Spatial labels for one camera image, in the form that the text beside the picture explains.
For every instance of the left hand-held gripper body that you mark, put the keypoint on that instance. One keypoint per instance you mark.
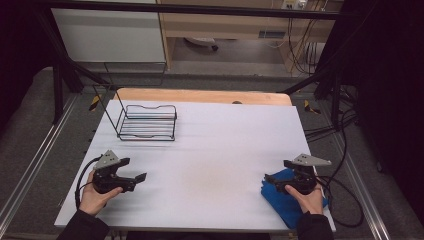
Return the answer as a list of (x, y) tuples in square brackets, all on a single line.
[(107, 178)]

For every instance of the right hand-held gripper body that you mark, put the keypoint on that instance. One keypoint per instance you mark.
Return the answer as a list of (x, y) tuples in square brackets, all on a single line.
[(304, 176)]

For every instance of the blue towel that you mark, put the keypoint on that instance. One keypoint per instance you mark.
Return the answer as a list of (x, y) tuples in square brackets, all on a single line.
[(283, 203)]

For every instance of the person's left hand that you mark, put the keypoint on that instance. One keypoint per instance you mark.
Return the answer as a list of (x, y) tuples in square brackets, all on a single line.
[(96, 198)]

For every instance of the person's right hand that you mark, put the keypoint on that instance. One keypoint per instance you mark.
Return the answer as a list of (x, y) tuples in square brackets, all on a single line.
[(308, 200)]

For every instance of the yellow black tape marker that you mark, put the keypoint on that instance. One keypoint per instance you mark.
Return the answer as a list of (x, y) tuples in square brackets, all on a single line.
[(311, 108), (95, 102)]

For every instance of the wooden board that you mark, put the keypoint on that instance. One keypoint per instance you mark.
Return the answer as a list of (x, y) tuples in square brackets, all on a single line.
[(200, 96)]

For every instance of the white cabinet panel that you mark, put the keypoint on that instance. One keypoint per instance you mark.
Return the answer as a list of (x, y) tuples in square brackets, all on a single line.
[(110, 36)]

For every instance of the black curtain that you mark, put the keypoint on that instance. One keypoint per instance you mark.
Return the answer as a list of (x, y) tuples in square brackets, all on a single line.
[(20, 50), (390, 83)]

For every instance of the office chair base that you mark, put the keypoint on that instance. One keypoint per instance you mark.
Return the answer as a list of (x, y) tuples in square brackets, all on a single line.
[(201, 41)]

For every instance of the light wooden desk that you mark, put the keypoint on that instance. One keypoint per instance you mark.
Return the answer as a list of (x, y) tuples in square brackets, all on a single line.
[(233, 25)]

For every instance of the white power strip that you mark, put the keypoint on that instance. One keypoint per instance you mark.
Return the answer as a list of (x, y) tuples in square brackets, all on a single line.
[(293, 4)]

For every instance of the aluminium floor rail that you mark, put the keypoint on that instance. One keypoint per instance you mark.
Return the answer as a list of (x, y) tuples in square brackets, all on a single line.
[(361, 186), (36, 156)]

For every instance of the black metal frame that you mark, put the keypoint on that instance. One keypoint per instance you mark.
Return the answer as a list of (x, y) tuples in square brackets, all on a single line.
[(200, 10)]

